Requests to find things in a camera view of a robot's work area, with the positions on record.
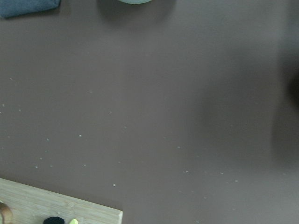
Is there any bread slice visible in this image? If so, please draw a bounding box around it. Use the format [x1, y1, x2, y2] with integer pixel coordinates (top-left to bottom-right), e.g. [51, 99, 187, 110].
[0, 202, 13, 224]

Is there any grey folded cloth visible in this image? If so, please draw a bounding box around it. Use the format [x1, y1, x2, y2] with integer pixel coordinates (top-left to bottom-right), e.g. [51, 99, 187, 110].
[0, 0, 61, 18]

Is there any green ceramic bowl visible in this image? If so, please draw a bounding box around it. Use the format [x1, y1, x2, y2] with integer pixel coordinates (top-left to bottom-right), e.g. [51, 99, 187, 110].
[119, 0, 151, 5]

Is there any yellow handled knife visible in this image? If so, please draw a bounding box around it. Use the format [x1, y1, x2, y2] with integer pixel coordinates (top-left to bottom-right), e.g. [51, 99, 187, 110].
[43, 217, 78, 224]

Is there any wooden cutting board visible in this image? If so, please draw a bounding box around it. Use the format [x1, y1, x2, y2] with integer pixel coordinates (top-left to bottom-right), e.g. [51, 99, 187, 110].
[0, 178, 123, 224]

